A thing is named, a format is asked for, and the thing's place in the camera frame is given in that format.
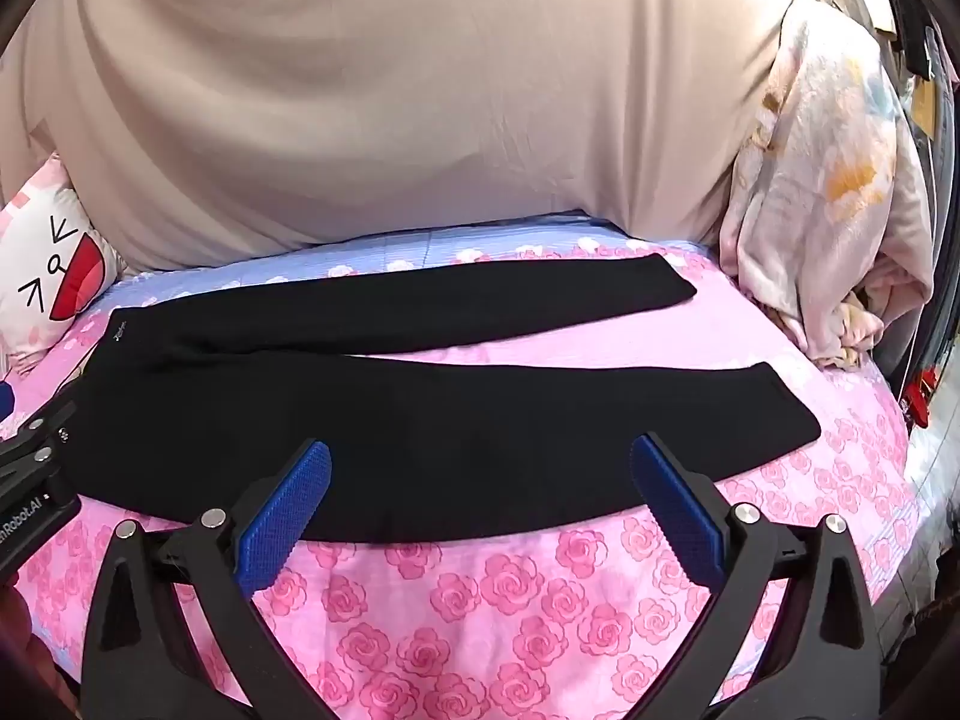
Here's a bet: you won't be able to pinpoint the beige blanket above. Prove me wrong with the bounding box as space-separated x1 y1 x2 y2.
0 0 818 278

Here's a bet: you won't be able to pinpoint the red plastic object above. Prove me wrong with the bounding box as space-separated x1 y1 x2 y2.
902 371 938 428

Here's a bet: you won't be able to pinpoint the cartoon face pillow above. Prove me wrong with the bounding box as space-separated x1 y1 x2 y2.
0 154 125 376

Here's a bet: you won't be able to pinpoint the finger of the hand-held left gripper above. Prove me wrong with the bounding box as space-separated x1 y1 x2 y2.
0 381 82 482

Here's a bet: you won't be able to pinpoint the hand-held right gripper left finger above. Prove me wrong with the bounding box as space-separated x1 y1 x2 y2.
81 439 333 720

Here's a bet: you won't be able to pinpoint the black pants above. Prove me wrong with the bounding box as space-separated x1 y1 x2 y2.
64 253 822 545

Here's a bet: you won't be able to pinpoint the pale floral blanket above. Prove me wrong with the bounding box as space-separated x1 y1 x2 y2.
718 0 935 370

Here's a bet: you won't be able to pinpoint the pink rose print bedsheet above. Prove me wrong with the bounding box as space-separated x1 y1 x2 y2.
0 214 931 720

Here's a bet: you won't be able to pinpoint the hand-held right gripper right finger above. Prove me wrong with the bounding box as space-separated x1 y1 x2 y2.
632 431 887 720

